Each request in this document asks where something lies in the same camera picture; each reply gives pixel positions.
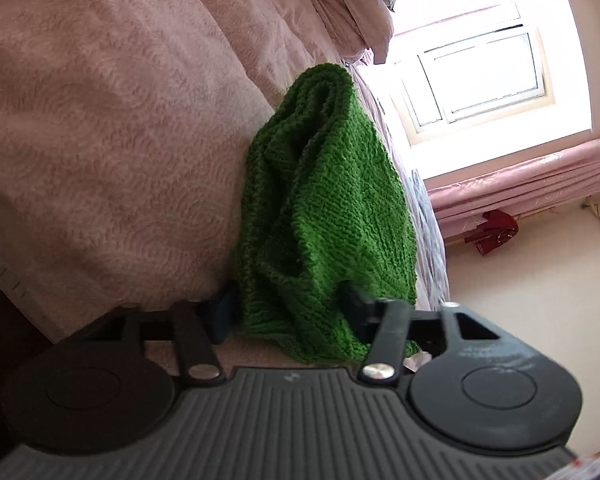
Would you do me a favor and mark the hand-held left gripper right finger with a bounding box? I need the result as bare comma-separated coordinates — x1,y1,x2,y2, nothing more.
339,280,502,387

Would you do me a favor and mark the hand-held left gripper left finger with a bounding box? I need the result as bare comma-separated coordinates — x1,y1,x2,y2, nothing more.
78,284,239,387

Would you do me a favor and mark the green knitted sweater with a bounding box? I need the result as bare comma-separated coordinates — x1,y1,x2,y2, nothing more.
234,62,423,364

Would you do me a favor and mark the red cloth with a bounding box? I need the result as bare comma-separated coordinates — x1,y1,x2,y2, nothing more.
462,210,521,257

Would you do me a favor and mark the pink fleece blanket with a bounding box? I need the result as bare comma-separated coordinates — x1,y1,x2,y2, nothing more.
0,0,368,343

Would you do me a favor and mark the white framed window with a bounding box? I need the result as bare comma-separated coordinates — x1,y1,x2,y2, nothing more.
392,1,556,136

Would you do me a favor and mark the pink pillow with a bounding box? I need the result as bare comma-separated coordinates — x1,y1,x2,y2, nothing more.
290,0,397,67

